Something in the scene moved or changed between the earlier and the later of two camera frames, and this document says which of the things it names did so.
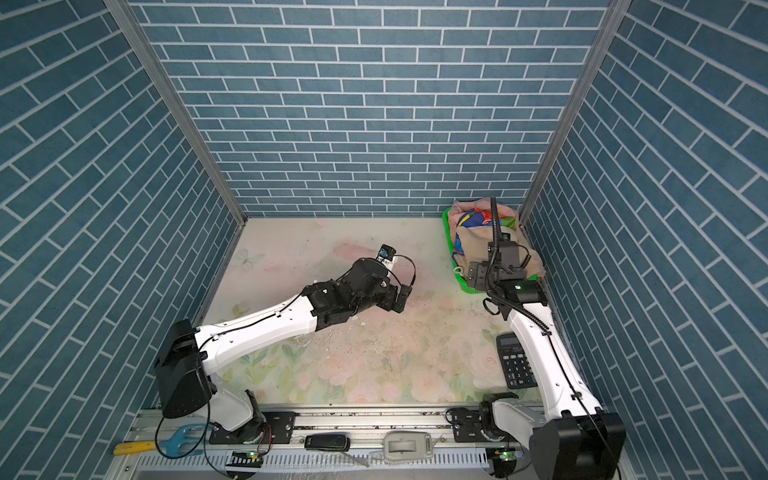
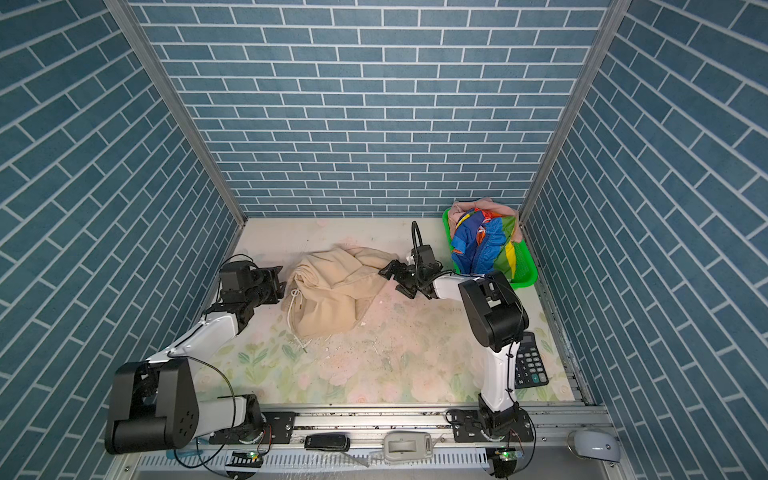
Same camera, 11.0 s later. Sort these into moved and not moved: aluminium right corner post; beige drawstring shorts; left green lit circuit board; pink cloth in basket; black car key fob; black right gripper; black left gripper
Moved: black right gripper; black left gripper; beige drawstring shorts
Not moved: left green lit circuit board; black car key fob; pink cloth in basket; aluminium right corner post
